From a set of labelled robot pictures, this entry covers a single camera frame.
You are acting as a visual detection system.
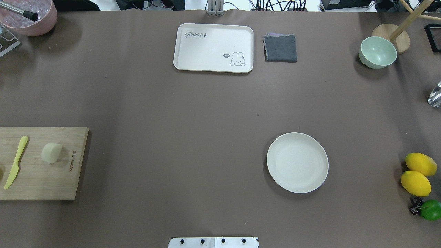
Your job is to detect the round cream plate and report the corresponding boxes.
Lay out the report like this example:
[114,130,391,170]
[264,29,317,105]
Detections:
[266,132,329,194]

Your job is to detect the pale steamed bun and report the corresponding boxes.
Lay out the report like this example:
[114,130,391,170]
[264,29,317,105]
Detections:
[41,143,62,164]

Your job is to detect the cream rabbit serving tray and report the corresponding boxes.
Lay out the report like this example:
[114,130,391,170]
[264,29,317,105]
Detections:
[173,23,254,73]

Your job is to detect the grey folded cloth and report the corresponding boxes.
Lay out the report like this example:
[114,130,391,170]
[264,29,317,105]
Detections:
[263,33,298,63]

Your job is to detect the mint green bowl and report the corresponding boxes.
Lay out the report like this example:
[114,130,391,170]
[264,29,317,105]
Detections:
[358,36,398,69]

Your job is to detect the wooden cutting board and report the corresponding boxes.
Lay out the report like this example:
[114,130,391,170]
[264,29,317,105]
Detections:
[0,127,89,200]

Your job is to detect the yellow plastic knife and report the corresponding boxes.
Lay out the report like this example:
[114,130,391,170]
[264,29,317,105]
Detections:
[3,136,29,190]

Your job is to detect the yellow lemon upper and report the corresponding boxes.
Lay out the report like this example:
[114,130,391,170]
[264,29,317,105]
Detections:
[405,153,437,176]

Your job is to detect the yellow lemon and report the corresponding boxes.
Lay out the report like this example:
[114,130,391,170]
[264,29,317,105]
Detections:
[405,153,437,176]
[400,170,432,197]

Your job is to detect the wooden mug tree stand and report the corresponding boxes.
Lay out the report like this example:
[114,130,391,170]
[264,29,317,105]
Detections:
[372,0,440,55]

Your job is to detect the yellow lemon lower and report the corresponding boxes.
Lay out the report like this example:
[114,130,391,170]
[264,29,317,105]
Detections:
[400,170,432,197]

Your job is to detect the pink bowl with ice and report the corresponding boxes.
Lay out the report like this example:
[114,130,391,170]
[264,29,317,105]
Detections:
[0,0,57,37]

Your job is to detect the dark grape cluster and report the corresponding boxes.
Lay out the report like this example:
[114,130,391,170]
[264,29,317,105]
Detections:
[409,196,425,216]

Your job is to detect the silver metal cup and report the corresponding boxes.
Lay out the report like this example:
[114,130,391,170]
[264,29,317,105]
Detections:
[427,82,441,108]

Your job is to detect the metal scoop black tip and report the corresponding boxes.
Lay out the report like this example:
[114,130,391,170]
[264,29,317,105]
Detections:
[0,0,38,22]

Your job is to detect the green lime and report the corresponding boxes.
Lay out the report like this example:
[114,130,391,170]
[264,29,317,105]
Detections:
[420,200,441,221]

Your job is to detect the white cup rack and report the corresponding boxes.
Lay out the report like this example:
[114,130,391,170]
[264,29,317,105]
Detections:
[0,24,21,57]

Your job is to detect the aluminium camera post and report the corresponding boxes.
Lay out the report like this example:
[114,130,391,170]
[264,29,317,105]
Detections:
[206,0,225,16]

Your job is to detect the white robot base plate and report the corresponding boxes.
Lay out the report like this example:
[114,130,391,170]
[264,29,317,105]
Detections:
[168,236,259,248]

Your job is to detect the black frame box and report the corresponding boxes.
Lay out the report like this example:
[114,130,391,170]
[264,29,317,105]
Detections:
[424,24,441,52]

